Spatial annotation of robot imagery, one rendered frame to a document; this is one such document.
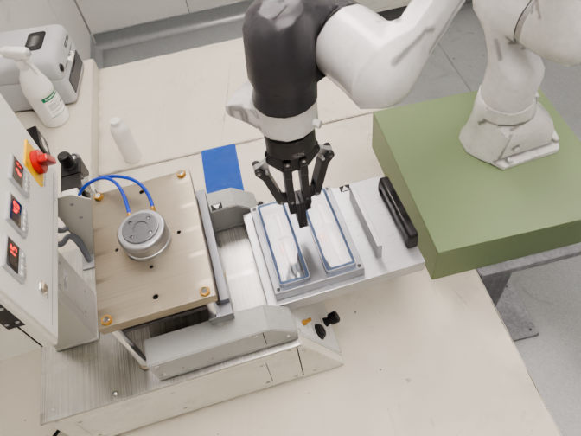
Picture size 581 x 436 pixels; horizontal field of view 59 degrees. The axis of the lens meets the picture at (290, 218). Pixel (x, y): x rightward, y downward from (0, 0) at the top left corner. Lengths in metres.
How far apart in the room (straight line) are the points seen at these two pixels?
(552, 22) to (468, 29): 2.19
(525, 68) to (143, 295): 0.83
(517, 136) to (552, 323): 1.00
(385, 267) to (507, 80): 0.45
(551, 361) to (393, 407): 1.03
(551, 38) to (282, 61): 0.56
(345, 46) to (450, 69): 2.30
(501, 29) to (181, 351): 0.82
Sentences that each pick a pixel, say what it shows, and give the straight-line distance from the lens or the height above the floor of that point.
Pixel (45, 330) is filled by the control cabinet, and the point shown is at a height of 1.19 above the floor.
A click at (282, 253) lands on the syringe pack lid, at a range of 0.93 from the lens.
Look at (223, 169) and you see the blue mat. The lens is 1.43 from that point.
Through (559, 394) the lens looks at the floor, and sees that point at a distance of 1.99.
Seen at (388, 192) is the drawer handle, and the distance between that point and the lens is 1.00.
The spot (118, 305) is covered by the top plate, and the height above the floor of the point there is 1.11.
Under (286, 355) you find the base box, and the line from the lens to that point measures 0.97.
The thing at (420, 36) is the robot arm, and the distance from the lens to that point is 0.64.
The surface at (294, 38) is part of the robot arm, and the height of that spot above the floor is 1.44.
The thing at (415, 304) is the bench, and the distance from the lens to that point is 1.17.
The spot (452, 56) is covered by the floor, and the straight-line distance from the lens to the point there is 3.01.
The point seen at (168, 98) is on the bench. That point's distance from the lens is 1.70.
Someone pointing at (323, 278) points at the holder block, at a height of 1.00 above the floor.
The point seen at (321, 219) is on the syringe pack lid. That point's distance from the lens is 0.97.
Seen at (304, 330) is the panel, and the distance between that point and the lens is 0.98.
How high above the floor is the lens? 1.79
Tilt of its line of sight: 53 degrees down
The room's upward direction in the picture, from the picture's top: 10 degrees counter-clockwise
